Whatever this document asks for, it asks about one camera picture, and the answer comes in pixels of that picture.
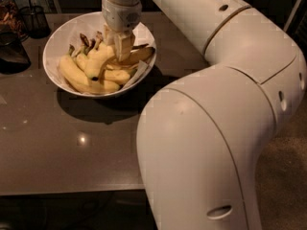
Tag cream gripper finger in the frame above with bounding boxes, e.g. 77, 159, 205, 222
103, 24, 115, 45
114, 31, 135, 61

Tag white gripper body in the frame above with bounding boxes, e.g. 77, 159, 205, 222
102, 0, 142, 32

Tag jar with brown contents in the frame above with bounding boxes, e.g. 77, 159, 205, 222
0, 0, 28, 40

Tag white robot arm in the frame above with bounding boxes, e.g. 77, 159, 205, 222
102, 0, 306, 230

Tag white bowl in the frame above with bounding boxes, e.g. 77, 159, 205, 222
42, 12, 156, 99

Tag dark glass container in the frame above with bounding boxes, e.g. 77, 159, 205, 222
0, 32, 31, 74

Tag yellow banana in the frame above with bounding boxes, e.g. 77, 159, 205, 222
74, 53, 137, 85
111, 46, 155, 65
84, 42, 115, 81
59, 45, 120, 95

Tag black mesh pen cup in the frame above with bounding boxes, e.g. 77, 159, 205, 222
19, 0, 51, 39

